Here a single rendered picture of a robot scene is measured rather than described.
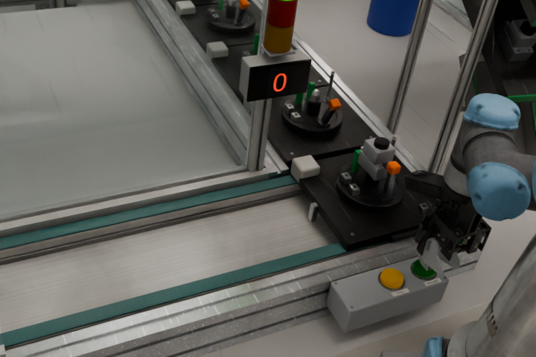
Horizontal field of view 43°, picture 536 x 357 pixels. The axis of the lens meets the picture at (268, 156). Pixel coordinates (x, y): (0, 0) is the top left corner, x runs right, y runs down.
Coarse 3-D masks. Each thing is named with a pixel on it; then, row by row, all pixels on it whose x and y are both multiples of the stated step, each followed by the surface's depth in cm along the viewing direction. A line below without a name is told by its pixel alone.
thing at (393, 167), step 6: (390, 162) 127; (396, 162) 127; (390, 168) 126; (396, 168) 126; (390, 174) 127; (390, 180) 128; (384, 186) 130; (390, 186) 129; (384, 192) 130; (390, 192) 130
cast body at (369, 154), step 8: (368, 144) 129; (376, 144) 128; (384, 144) 128; (360, 152) 132; (368, 152) 130; (376, 152) 127; (384, 152) 128; (392, 152) 129; (360, 160) 133; (368, 160) 130; (376, 160) 128; (384, 160) 129; (368, 168) 131; (376, 168) 128; (384, 168) 129; (376, 176) 129; (384, 176) 130
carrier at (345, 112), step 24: (288, 96) 161; (312, 96) 149; (336, 96) 163; (288, 120) 149; (312, 120) 150; (336, 120) 151; (360, 120) 156; (288, 144) 145; (312, 144) 146; (336, 144) 147; (360, 144) 148
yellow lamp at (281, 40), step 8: (272, 32) 115; (280, 32) 115; (288, 32) 115; (264, 40) 118; (272, 40) 116; (280, 40) 116; (288, 40) 116; (272, 48) 117; (280, 48) 117; (288, 48) 118
